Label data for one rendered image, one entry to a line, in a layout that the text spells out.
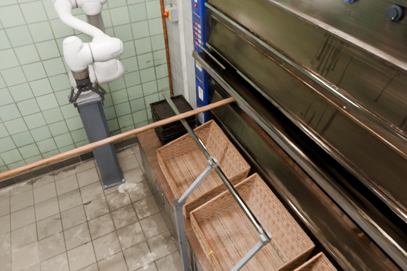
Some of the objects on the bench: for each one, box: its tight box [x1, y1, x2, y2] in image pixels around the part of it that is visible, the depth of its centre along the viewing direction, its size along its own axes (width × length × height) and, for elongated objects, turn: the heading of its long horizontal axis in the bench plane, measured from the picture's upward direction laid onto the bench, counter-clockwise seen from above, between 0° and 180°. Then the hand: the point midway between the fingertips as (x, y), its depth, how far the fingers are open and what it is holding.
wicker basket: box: [190, 172, 316, 271], centre depth 183 cm, size 49×56×28 cm
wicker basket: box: [156, 119, 251, 219], centre depth 225 cm, size 49×56×28 cm
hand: (91, 106), depth 181 cm, fingers open, 13 cm apart
